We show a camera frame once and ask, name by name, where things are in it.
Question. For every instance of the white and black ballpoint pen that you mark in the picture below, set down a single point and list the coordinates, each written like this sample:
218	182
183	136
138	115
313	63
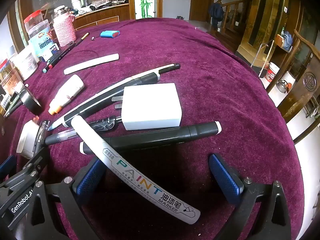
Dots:
105	97

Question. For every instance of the wooden door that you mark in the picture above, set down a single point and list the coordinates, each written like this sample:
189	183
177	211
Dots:
202	0

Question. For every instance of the white paint marker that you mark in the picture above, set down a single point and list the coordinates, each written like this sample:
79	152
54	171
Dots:
140	175

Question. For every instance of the purple velvet tablecloth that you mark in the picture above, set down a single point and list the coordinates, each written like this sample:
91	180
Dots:
212	80

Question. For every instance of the dark blue jacket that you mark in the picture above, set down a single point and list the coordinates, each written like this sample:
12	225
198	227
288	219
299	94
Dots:
216	12

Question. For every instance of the white flat strip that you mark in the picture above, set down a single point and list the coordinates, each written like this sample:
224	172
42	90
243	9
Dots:
90	63

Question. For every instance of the small white plug adapter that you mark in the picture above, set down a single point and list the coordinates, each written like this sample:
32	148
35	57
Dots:
26	137

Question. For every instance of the red lid clear jar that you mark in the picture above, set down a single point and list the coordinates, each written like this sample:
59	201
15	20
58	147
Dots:
32	20

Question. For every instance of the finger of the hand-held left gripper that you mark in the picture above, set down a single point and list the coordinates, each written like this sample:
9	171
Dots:
37	161
6	166

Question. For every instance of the clear capped pen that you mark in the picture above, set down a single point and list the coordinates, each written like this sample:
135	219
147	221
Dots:
41	135

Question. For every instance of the wooden chair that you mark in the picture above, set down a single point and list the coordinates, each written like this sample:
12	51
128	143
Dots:
307	80

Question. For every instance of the metal kettle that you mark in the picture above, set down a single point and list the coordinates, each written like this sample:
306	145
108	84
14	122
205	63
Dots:
282	86

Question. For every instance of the black marker white caps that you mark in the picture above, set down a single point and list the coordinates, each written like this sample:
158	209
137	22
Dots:
162	136

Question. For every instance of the white glue bottle orange cap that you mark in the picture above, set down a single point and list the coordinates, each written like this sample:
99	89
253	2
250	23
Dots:
67	91

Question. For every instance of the blue cloth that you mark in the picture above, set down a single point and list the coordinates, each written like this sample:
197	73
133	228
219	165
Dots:
287	40

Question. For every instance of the white electric kettle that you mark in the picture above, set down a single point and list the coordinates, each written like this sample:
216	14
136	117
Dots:
77	2

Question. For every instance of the clear plastic jar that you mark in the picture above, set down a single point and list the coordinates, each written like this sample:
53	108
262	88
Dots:
37	31

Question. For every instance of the wooden stair railing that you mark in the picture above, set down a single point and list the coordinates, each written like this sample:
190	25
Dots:
237	12

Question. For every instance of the black tape roll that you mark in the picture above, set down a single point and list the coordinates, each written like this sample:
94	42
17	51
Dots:
30	100

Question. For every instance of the white plastic bottle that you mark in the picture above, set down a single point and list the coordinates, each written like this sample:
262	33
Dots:
25	63

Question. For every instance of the yellow black pencil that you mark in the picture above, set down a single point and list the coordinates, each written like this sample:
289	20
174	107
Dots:
83	37

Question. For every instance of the clear gel pen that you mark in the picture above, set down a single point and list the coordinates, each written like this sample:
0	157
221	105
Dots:
62	137

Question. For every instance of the black retractable pen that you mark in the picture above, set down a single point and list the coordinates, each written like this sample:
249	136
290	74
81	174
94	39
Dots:
105	123

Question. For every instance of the blue battery pack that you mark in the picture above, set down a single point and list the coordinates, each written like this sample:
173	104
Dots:
110	33

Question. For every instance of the small white printed box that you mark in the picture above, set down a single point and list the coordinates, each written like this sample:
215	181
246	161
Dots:
51	52

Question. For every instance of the white bucket red label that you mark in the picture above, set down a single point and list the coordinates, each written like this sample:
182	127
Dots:
272	72

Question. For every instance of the wooden counter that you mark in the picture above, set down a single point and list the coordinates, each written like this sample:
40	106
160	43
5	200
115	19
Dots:
105	13

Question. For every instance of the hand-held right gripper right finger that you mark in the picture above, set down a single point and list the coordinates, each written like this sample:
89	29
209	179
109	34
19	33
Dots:
225	177

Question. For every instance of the jar with brown contents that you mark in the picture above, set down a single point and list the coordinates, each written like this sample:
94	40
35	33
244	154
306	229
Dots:
10	80

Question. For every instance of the dark green pen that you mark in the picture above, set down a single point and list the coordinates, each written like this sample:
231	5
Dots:
13	106

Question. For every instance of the pink knitted bottle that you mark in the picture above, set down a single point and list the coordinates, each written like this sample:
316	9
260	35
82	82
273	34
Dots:
64	30

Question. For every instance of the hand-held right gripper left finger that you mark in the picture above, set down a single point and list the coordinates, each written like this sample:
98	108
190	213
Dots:
87	180

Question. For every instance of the large white power adapter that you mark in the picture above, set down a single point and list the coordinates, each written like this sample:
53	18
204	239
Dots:
152	105

